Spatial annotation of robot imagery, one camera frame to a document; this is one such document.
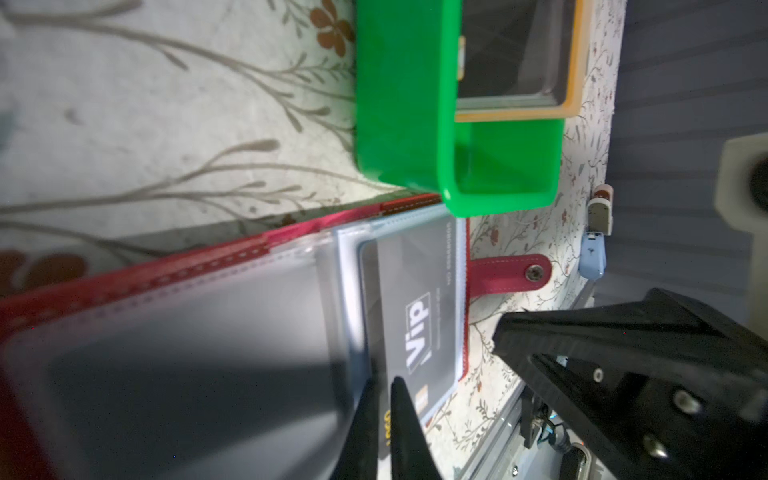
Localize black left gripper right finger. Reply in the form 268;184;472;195
390;377;441;480

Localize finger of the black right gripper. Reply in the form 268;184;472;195
493;288;767;479

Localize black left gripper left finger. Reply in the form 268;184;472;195
330;377;379;480

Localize red card holder wallet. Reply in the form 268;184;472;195
1;195;552;479

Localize stack of cards in tray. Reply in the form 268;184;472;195
455;0;594;123

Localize green card tray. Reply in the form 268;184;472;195
355;1;565;218

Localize small objects at table edge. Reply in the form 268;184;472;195
578;184;614;281

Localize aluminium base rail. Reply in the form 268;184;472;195
455;384;584;479

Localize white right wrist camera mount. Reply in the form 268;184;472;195
714;133;767;338

